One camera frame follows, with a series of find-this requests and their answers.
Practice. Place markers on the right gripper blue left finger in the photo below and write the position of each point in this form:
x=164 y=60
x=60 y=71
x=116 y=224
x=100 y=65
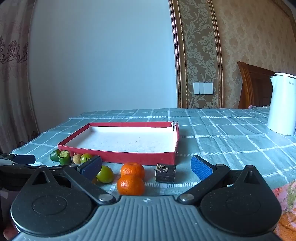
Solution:
x=82 y=175

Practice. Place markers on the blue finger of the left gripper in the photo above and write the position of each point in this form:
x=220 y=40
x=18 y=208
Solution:
x=21 y=159

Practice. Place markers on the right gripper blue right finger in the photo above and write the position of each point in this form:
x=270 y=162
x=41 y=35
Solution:
x=212 y=177

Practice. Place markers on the green tomato small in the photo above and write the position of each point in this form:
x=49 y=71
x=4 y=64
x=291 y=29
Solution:
x=85 y=157

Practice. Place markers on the brown longan fruit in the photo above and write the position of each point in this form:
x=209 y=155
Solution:
x=77 y=159

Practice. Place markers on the green cucumber end piece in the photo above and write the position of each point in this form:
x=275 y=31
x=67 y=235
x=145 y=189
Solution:
x=54 y=156

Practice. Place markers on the green cucumber cut piece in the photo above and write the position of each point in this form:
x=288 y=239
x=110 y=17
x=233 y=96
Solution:
x=64 y=157

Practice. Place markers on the orange mandarin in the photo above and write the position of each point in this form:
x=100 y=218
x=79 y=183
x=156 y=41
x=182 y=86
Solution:
x=133 y=169
x=130 y=185

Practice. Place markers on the dark cylinder piece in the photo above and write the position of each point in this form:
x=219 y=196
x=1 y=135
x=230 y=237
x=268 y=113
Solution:
x=165 y=173

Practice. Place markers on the left hand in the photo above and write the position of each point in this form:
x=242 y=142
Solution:
x=10 y=232

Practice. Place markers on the patterned brown curtain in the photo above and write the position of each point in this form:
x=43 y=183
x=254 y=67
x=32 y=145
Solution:
x=18 y=120

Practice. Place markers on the green plaid tablecloth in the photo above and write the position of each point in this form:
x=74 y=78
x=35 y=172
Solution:
x=232 y=137

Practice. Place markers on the red shallow cardboard tray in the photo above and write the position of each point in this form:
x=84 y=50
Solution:
x=146 y=143

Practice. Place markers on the pink floral towel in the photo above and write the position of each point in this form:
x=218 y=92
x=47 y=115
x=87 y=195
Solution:
x=286 y=227

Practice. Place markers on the white electric kettle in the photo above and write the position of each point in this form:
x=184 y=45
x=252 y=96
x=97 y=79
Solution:
x=281 y=117

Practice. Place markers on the wooden bed headboard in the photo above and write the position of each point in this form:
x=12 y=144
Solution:
x=256 y=86

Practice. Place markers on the ornate wallpaper panel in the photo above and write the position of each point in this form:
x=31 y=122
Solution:
x=198 y=55

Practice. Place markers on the white wall switch panel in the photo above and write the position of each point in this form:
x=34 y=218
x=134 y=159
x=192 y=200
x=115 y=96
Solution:
x=203 y=88

